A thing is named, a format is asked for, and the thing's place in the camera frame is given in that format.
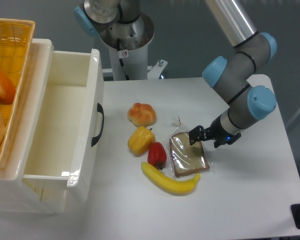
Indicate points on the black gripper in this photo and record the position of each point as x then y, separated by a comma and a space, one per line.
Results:
215, 132

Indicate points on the toast slice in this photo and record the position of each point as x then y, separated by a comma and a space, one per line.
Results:
185, 159

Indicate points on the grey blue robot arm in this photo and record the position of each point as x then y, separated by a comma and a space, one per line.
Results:
227, 77

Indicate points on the red bell pepper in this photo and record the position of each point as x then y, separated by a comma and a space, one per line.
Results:
157, 156

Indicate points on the yellow banana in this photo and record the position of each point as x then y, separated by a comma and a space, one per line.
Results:
172, 186

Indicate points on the yellow bell pepper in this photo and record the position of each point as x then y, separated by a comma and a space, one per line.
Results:
140, 141

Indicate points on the orange glazed bread roll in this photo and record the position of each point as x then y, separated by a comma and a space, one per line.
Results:
142, 114

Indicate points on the white open drawer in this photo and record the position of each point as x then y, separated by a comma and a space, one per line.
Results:
61, 156

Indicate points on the yellow wicker basket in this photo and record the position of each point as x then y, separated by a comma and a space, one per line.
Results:
15, 39

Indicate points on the white pedestal base bracket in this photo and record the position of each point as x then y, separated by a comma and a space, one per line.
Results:
153, 71

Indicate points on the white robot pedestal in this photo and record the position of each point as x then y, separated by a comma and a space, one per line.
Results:
127, 45

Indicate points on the black drawer handle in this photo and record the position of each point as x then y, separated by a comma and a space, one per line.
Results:
100, 124

